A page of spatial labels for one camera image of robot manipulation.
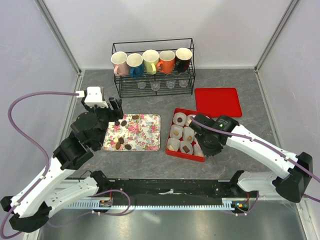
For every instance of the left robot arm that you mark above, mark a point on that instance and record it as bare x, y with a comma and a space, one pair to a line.
31, 209

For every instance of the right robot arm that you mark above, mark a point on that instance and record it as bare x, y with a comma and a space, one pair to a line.
289, 173

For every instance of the black and red mug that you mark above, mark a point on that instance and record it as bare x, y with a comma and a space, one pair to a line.
182, 59

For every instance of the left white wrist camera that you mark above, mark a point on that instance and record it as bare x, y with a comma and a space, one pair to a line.
93, 96

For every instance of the yellow-green mug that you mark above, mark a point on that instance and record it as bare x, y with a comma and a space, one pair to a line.
150, 60

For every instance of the dark oval chocolate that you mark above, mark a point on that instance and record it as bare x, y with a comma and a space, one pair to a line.
128, 147

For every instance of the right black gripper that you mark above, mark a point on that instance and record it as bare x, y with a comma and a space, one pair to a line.
207, 151

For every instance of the clear glass cup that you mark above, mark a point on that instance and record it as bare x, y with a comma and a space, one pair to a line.
155, 85
170, 84
183, 83
141, 85

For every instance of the black wire mug rack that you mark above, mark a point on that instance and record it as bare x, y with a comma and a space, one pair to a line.
127, 86

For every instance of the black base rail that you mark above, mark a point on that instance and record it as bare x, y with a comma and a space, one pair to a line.
177, 192

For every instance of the orange mug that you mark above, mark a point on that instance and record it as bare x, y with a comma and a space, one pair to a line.
166, 62

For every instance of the brown oval chocolate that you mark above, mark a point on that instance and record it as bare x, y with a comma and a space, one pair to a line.
121, 140

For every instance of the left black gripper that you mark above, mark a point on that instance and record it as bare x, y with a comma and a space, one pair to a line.
116, 114

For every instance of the blue mug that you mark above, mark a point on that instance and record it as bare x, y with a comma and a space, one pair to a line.
135, 62

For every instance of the brown rectangular chocolate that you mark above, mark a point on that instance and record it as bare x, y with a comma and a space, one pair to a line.
186, 149

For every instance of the red chocolate box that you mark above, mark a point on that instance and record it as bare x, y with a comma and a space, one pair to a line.
179, 141

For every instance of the floral serving tray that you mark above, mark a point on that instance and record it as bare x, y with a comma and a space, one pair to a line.
141, 131

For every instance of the red box lid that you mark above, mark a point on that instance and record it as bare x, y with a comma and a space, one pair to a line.
216, 101

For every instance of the pink mug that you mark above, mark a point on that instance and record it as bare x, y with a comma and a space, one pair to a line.
119, 62

